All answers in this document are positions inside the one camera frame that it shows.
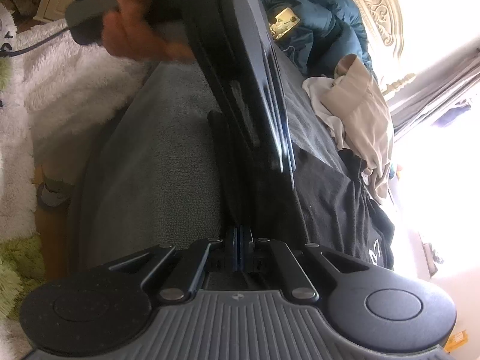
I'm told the black t-shirt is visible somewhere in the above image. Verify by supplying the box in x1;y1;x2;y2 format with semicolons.
207;109;395;271

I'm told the beige clothes pile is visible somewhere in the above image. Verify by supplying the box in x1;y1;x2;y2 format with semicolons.
302;55;394;204

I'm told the person left hand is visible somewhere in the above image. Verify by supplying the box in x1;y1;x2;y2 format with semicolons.
102;0;194;63

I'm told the grey bed blanket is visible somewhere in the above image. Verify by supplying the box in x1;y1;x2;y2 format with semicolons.
67;44;350;271

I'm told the blue duvet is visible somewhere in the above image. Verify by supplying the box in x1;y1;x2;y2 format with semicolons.
260;0;374;78

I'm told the cream carved headboard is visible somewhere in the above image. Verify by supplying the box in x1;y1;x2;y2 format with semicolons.
353;0;404;59

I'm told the grey curtain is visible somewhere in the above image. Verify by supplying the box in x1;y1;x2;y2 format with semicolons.
387;45;479;141

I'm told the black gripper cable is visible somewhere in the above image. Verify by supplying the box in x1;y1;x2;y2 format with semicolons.
0;25;74;59

